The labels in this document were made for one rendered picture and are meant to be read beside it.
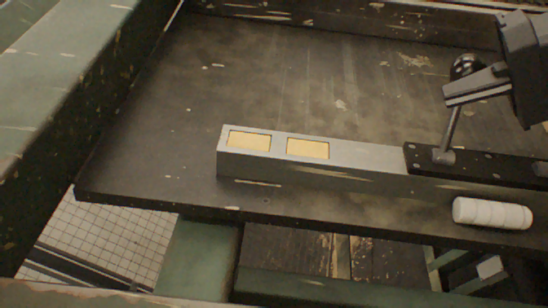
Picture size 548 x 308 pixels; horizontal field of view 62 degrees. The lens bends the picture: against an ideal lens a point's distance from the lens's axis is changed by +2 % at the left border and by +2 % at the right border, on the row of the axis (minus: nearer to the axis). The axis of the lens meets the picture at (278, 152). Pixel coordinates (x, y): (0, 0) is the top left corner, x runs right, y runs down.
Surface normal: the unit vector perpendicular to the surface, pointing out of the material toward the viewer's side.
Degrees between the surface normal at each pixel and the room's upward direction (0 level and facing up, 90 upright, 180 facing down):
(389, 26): 90
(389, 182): 90
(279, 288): 60
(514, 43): 51
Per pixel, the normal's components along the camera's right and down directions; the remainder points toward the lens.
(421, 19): -0.07, 0.65
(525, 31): -0.37, -0.04
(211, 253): 0.11, -0.75
